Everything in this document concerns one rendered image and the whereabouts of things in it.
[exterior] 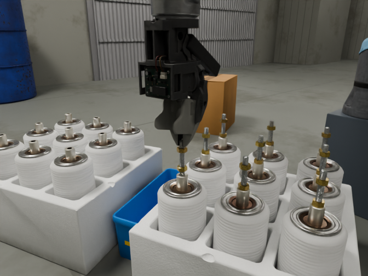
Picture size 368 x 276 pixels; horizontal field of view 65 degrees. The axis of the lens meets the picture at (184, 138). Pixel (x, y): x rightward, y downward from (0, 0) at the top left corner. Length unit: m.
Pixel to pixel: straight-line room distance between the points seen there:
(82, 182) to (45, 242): 0.18
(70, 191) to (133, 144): 0.25
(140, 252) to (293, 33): 5.78
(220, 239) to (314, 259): 0.15
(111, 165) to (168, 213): 0.29
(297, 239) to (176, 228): 0.21
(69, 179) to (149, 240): 0.25
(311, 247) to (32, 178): 0.62
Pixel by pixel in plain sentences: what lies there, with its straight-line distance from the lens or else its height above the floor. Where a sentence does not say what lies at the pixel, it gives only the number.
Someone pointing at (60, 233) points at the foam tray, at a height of 0.10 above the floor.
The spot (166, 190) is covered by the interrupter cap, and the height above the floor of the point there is 0.25.
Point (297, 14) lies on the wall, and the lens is 6.15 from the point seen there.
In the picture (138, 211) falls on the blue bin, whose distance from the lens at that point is 0.83.
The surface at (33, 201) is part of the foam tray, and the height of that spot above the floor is 0.17.
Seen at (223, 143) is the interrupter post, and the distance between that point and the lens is 0.75.
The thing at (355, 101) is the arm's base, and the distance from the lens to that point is 1.00.
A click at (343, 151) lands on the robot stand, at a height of 0.19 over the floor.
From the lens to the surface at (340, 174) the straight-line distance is 0.72.
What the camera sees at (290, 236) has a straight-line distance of 0.50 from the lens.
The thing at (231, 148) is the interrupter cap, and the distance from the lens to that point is 0.75.
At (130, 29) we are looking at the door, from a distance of 3.93.
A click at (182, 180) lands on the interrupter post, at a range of 0.55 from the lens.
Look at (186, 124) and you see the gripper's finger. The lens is 0.49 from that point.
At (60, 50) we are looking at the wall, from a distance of 3.61.
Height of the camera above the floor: 0.53
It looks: 20 degrees down
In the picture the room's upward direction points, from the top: straight up
